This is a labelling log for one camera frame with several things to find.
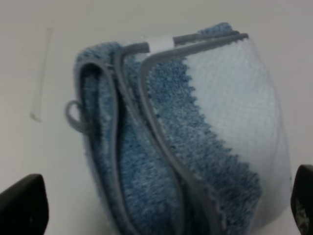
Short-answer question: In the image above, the blue white striped towel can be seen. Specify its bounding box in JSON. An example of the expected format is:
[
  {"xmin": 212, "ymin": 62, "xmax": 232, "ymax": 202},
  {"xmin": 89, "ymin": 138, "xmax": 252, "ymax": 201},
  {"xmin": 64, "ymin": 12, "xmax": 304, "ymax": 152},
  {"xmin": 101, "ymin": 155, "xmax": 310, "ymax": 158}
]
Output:
[{"xmin": 66, "ymin": 23, "xmax": 292, "ymax": 235}]

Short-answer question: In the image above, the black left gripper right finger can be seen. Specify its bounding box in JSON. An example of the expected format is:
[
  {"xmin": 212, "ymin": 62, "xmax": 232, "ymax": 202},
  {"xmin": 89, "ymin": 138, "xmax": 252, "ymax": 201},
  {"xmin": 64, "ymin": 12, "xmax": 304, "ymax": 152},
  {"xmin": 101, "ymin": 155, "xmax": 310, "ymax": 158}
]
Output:
[{"xmin": 291, "ymin": 164, "xmax": 313, "ymax": 235}]

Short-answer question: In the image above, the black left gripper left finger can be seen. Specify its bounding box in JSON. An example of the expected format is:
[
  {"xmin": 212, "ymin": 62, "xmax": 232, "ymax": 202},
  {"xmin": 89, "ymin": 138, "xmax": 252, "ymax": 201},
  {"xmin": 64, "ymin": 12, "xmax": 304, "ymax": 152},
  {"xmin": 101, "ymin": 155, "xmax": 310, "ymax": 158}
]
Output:
[{"xmin": 0, "ymin": 174, "xmax": 49, "ymax": 235}]

